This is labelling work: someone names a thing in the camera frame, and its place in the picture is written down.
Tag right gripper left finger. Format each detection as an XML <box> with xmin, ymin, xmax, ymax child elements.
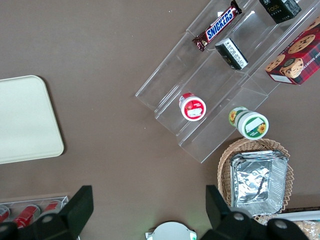
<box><xmin>0</xmin><ymin>184</ymin><xmax>95</xmax><ymax>240</ymax></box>

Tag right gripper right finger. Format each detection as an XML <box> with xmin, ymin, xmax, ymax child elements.
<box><xmin>205</xmin><ymin>184</ymin><xmax>308</xmax><ymax>240</ymax></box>

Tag light tan wicker basket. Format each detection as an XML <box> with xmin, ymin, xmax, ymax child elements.
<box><xmin>216</xmin><ymin>137</ymin><xmax>295</xmax><ymax>224</ymax></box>

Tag cream plastic serving tray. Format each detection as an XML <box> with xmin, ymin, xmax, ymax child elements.
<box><xmin>0</xmin><ymin>74</ymin><xmax>65</xmax><ymax>165</ymax></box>

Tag clear acrylic bottle rack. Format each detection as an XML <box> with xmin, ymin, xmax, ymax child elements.
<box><xmin>0</xmin><ymin>195</ymin><xmax>70</xmax><ymax>240</ymax></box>

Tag red cola bottle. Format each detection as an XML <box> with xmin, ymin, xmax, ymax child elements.
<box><xmin>0</xmin><ymin>205</ymin><xmax>11</xmax><ymax>224</ymax></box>
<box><xmin>13</xmin><ymin>204</ymin><xmax>41</xmax><ymax>228</ymax></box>
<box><xmin>41</xmin><ymin>200</ymin><xmax>63</xmax><ymax>214</ymax></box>

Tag stacked aluminium foil containers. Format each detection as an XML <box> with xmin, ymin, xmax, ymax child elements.
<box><xmin>229</xmin><ymin>150</ymin><xmax>290</xmax><ymax>218</ymax></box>

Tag white rectangular snack bin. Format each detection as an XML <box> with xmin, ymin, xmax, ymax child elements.
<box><xmin>281</xmin><ymin>209</ymin><xmax>320</xmax><ymax>240</ymax></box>

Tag green lid yogurt cup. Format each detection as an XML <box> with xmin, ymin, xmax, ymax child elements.
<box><xmin>228</xmin><ymin>106</ymin><xmax>270</xmax><ymax>140</ymax></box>

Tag clear cracker bag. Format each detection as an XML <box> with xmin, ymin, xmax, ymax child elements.
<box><xmin>293</xmin><ymin>219</ymin><xmax>320</xmax><ymax>240</ymax></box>

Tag red lid yogurt cup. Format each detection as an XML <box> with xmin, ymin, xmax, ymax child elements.
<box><xmin>178</xmin><ymin>92</ymin><xmax>208</xmax><ymax>122</ymax></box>

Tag clear acrylic step display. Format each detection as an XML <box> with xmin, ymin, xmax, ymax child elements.
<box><xmin>134</xmin><ymin>0</ymin><xmax>320</xmax><ymax>165</ymax></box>

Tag small black carton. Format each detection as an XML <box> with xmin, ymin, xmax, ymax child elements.
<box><xmin>258</xmin><ymin>0</ymin><xmax>303</xmax><ymax>25</ymax></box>
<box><xmin>214</xmin><ymin>37</ymin><xmax>249</xmax><ymax>71</ymax></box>

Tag red plaid cookie box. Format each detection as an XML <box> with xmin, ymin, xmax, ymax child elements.
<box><xmin>264</xmin><ymin>15</ymin><xmax>320</xmax><ymax>86</ymax></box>

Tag Snickers chocolate bar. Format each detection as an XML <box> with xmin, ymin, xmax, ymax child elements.
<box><xmin>191</xmin><ymin>0</ymin><xmax>243</xmax><ymax>53</ymax></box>

